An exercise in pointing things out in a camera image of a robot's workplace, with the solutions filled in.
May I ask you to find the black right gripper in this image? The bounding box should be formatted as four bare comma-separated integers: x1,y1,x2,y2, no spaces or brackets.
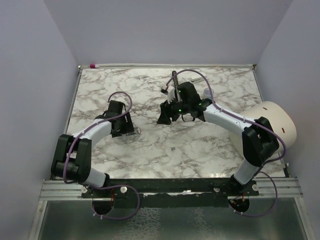
157,96,190,125

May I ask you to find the staple box tray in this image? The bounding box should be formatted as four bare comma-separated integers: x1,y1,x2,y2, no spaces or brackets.
125,127,141,136

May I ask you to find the white stapler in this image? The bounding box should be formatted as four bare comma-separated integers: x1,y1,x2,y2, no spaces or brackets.
191,77,203,83

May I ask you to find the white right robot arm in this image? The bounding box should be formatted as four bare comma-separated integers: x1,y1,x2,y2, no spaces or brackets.
157,82,279,196

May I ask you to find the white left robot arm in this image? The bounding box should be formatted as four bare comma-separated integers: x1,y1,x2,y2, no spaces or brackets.
50,100,134,198

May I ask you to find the clear tub of clips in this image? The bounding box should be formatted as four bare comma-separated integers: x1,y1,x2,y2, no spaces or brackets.
203,87,214,100

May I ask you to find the pink capped white tube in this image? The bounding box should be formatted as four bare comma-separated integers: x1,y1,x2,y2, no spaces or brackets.
89,64,100,69

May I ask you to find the large white paper roll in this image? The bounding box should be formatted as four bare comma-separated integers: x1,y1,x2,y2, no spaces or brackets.
239,101,297,148

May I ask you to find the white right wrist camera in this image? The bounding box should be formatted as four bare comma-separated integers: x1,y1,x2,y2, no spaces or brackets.
160,85,177,104

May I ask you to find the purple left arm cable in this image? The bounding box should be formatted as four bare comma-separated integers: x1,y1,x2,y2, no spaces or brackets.
62,91,141,221

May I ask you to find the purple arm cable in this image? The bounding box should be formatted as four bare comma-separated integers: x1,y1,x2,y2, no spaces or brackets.
62,91,141,221
166,69,287,217

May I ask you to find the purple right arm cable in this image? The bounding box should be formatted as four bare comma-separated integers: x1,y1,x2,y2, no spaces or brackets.
166,69,287,217

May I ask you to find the aluminium frame rail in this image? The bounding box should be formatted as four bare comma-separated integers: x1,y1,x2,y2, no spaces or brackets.
39,177,303,201

